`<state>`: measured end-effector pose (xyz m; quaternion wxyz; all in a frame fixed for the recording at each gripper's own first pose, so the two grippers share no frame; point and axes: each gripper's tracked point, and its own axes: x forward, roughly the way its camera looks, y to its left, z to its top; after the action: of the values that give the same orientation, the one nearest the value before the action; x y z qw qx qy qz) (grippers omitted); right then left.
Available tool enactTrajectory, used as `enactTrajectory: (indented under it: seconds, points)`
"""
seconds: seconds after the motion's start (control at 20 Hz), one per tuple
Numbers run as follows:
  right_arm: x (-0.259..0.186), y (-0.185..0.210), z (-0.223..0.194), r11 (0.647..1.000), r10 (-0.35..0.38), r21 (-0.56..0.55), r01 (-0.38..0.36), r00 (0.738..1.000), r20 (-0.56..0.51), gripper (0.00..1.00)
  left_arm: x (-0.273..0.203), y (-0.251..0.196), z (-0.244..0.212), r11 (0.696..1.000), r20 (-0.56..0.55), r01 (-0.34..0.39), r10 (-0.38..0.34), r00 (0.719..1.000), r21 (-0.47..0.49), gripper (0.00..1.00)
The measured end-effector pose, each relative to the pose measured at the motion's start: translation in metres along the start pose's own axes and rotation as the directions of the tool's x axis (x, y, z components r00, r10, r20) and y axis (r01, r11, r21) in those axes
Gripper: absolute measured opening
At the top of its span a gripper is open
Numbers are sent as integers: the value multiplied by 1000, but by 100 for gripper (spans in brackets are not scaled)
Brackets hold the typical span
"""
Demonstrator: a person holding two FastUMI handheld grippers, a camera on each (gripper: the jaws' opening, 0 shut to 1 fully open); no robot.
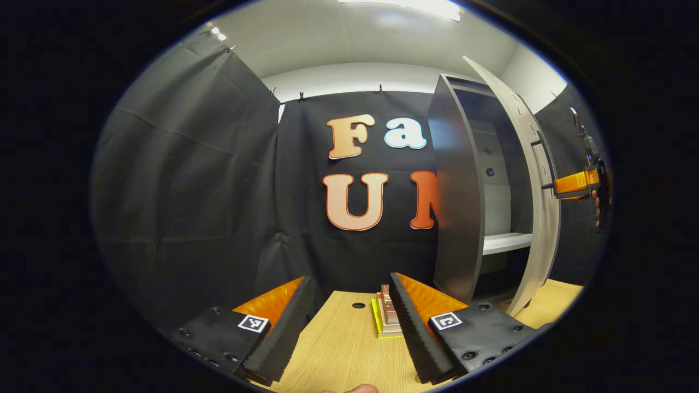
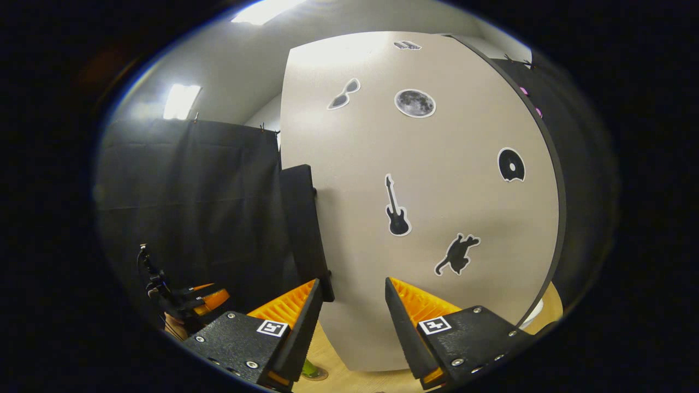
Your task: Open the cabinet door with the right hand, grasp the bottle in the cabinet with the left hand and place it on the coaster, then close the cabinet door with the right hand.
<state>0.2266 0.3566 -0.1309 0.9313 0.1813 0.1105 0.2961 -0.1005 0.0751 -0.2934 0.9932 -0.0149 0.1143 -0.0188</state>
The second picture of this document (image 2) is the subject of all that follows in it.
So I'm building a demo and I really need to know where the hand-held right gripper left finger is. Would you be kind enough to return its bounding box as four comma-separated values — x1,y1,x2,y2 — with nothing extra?
183,278,324,391

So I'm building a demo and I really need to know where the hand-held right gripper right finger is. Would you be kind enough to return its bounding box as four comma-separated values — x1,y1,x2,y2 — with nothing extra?
385,277,536,389

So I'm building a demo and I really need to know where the black door handle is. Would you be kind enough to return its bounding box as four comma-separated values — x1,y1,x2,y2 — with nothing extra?
280,164,335,302

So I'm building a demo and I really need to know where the beige cabinet door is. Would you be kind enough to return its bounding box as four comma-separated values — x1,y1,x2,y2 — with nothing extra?
280,31,560,373

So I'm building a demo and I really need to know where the grey cabinet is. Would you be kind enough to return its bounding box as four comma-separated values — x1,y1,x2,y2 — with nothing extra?
445,33,568,331

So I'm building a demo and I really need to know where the black backdrop cloth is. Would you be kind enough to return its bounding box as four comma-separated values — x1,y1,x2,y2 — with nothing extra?
93,52,620,331

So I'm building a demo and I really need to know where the white round container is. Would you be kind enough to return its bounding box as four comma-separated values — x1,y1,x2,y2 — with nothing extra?
519,297,545,330

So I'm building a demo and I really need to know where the ceiling light panel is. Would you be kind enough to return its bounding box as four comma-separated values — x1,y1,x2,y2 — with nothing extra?
230,0,306,25
163,83,202,121

